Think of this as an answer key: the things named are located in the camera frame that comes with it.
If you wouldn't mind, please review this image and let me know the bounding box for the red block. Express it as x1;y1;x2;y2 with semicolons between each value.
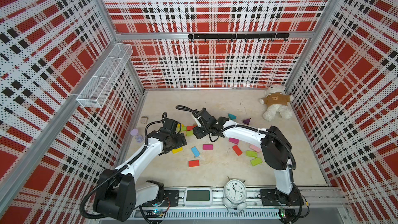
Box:
232;145;243;156
186;125;196;131
188;160;200;168

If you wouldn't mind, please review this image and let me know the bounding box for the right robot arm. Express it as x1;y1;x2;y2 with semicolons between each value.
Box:
176;105;296;205

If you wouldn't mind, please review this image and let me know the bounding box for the red block bottom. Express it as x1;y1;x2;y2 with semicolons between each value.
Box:
188;160;200;168

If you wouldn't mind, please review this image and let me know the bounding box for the magenta block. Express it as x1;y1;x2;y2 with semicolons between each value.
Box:
229;138;239;145
203;144;214;150

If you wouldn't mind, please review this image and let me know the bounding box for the white digital display device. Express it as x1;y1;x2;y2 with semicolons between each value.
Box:
183;187;212;207

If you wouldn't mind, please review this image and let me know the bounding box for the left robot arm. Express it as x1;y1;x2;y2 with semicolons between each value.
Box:
79;113;187;222

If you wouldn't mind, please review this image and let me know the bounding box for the pink rectangular block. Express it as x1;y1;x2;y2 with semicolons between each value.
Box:
249;145;262;152

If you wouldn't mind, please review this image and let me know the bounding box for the small wooden block by wall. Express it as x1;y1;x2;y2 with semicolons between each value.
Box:
140;116;149;124

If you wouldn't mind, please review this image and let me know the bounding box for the yellow rectangular block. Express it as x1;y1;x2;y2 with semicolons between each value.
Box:
172;147;183;154

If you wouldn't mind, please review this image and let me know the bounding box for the white wire mesh basket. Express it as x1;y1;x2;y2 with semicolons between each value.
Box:
77;43;133;108

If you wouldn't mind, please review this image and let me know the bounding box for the lime green block lowest right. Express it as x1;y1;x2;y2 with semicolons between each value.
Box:
250;157;263;167

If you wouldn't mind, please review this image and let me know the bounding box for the white teddy bear brown shirt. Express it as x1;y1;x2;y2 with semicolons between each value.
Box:
259;85;294;121

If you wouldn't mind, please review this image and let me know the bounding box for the blue rectangular block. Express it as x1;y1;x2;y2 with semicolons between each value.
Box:
191;147;201;158

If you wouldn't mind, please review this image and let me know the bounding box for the lilac round block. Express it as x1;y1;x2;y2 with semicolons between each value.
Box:
130;129;144;143

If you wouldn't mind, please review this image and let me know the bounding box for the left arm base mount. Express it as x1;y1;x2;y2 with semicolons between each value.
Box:
142;189;180;207

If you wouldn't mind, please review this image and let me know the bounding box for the white analog alarm clock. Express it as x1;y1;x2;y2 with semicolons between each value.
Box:
222;179;247;213

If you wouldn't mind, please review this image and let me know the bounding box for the teal triangle block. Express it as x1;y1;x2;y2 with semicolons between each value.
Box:
228;114;237;120

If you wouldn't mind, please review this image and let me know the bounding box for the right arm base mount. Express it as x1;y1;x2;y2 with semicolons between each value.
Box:
260;189;304;207

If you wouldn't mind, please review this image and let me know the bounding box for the black hook rail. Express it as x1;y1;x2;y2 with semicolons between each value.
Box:
188;33;290;40

